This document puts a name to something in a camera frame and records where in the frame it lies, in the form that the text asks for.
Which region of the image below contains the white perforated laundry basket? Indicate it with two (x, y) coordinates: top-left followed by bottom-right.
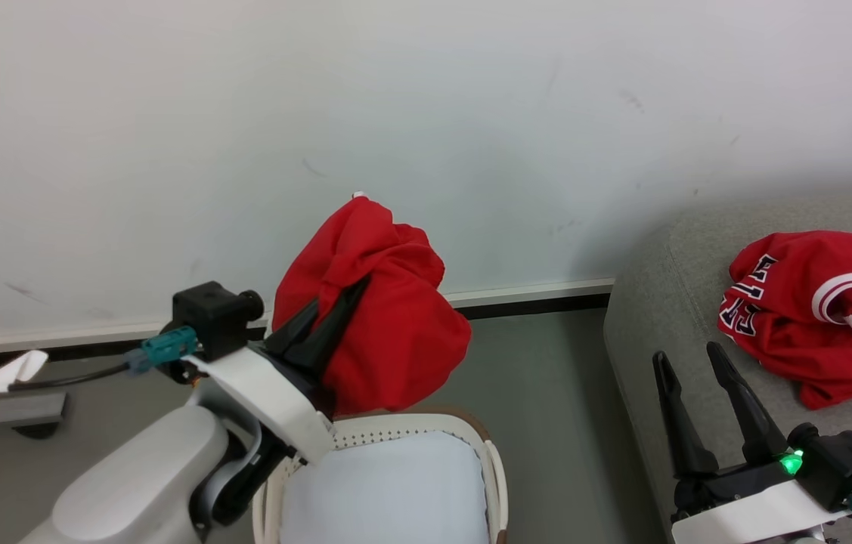
(252, 412), (510, 544)

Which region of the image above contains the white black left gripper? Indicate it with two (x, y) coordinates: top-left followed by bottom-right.
(185, 276), (371, 465)

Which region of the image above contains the red jersey with white trim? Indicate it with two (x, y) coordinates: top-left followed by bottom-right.
(717, 230), (852, 411)

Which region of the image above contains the teal left cable connector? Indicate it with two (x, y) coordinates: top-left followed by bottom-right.
(125, 326), (200, 375)

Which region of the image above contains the black left camera cable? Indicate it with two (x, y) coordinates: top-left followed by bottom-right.
(0, 363), (132, 398)

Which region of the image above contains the plain red garment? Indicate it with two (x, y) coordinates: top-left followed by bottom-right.
(272, 194), (472, 417)

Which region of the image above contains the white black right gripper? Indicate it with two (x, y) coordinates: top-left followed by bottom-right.
(652, 342), (852, 544)

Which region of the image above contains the white cloth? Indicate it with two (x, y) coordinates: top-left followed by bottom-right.
(279, 431), (491, 544)

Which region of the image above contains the grey fabric sofa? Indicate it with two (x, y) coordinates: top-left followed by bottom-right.
(603, 189), (852, 544)

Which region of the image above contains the white and dark baseboard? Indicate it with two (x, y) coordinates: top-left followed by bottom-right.
(0, 277), (615, 357)

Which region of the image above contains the grey flat block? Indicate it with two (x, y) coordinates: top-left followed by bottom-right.
(0, 391), (68, 440)

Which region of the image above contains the white cable tag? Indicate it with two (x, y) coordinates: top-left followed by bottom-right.
(0, 350), (49, 395)

